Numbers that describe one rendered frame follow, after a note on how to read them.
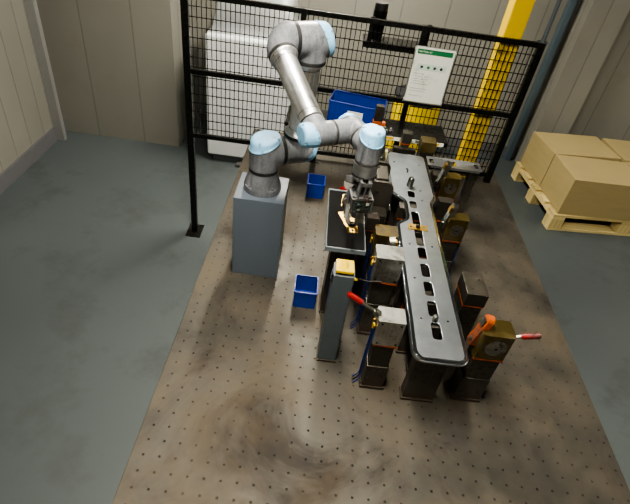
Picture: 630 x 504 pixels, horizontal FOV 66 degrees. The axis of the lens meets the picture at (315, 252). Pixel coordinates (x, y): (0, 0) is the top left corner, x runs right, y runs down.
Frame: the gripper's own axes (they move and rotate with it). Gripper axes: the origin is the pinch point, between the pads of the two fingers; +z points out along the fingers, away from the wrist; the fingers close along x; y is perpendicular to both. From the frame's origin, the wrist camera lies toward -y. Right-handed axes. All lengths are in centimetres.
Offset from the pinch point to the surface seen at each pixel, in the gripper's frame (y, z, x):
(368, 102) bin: -128, 12, 31
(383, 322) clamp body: 30.0, 17.2, 8.7
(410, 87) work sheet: -129, 1, 53
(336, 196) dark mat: -25.5, 7.3, -1.0
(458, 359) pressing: 40, 23, 32
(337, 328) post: 18.5, 33.8, -2.2
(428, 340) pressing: 32.6, 22.8, 24.6
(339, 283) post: 18.0, 12.1, -4.8
